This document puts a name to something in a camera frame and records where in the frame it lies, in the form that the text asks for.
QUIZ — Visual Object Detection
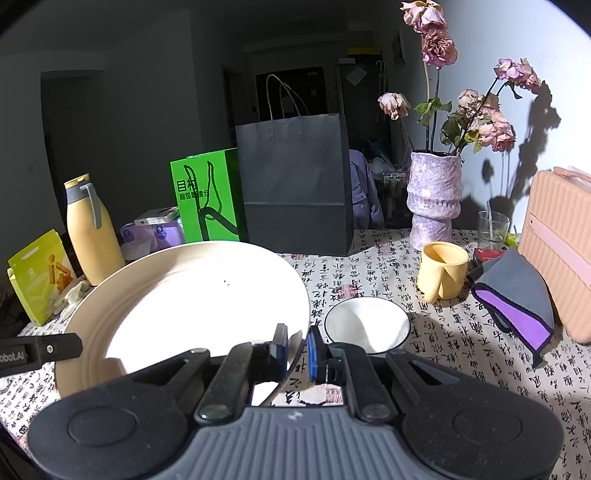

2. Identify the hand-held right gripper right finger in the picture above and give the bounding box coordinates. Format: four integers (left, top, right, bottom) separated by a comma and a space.
307, 326, 467, 424

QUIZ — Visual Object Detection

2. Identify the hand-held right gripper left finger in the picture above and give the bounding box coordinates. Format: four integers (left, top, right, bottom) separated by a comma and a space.
124, 324, 289, 426

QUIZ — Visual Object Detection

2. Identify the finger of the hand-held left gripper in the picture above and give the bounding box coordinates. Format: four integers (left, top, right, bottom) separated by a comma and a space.
28, 333, 84, 365

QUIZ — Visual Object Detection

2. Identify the white bowl with black rim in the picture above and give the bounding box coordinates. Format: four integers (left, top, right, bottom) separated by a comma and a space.
324, 296, 411, 357

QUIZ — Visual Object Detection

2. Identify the cream plate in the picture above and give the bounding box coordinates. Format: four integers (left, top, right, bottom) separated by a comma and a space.
54, 241, 311, 407

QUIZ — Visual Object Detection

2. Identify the white rubber glove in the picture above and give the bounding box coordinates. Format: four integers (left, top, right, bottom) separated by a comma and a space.
62, 279, 95, 308
48, 295, 77, 320

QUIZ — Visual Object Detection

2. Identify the yellow-green snack box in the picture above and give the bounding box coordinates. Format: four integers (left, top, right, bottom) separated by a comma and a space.
7, 229, 78, 326

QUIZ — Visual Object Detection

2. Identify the yellow thermos jug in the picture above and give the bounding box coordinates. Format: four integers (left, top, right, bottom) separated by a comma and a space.
64, 174, 126, 287

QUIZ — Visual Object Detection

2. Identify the calligraphy printed tablecloth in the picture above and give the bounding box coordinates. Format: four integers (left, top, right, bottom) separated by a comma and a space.
0, 228, 591, 462

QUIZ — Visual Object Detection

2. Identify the black paper bag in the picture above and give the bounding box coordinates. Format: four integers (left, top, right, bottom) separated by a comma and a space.
235, 74, 355, 258

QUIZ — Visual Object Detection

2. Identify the yellow mug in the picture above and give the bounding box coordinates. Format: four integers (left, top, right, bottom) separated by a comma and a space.
417, 241, 470, 304

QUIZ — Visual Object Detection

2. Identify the green paper bag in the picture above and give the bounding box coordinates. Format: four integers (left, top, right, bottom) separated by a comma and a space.
170, 148, 247, 244

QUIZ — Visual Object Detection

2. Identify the small white box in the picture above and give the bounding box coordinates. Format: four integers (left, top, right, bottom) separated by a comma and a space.
134, 207, 181, 227

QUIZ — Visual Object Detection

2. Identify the purple garment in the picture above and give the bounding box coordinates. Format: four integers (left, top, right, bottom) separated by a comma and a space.
348, 149, 385, 230

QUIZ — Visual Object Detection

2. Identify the purple ceramic vase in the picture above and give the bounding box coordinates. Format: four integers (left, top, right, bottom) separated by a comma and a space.
406, 151, 464, 252

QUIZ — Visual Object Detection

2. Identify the small red box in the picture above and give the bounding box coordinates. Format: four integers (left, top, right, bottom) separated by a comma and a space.
472, 248, 509, 268

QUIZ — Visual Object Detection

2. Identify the grey and purple cloth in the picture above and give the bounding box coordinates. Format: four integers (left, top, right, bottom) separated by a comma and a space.
471, 249, 556, 367

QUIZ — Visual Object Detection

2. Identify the clear drinking glass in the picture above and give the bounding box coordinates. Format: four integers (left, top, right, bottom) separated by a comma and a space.
477, 211, 510, 251

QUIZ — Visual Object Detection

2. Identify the pink ribbed case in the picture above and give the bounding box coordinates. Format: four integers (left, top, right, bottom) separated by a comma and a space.
517, 166, 591, 344

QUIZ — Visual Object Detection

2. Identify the dried pink rose bouquet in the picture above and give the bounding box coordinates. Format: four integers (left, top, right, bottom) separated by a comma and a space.
378, 0, 543, 158

